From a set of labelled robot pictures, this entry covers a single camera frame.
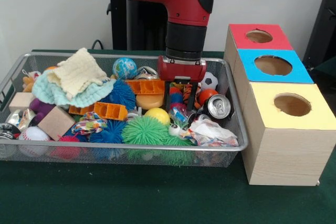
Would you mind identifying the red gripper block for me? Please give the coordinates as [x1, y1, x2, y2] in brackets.
[156, 55, 207, 111]

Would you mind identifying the mint knitted cloth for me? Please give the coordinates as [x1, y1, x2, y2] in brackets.
[33, 70, 117, 109]

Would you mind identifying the cream knitted cloth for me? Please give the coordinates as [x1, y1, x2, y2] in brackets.
[47, 47, 108, 101]

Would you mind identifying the wooden box with three holes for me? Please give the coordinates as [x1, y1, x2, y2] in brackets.
[223, 23, 336, 187]

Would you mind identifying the tiger striped plush toy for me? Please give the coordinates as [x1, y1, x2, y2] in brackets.
[182, 83, 202, 105]

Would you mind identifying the clear plastic toy packet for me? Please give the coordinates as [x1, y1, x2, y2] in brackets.
[169, 104, 197, 125]

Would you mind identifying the yellow smooth ball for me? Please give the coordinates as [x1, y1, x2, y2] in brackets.
[143, 107, 171, 125]

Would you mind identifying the orange long toy block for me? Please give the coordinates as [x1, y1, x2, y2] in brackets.
[68, 102, 129, 122]
[125, 79, 166, 95]

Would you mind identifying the silver drink can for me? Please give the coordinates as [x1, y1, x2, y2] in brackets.
[207, 94, 232, 119]

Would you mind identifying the green spiky rubber ball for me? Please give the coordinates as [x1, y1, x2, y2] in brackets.
[121, 115, 170, 146]

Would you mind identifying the globe print ball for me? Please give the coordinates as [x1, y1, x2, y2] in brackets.
[112, 57, 138, 80]

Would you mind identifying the dark green table cloth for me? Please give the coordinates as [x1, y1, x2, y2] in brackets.
[0, 49, 336, 224]

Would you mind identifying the shallow wire mesh bin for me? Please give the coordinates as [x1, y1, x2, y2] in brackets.
[0, 52, 249, 168]

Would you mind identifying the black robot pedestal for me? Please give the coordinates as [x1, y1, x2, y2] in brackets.
[101, 0, 171, 51]

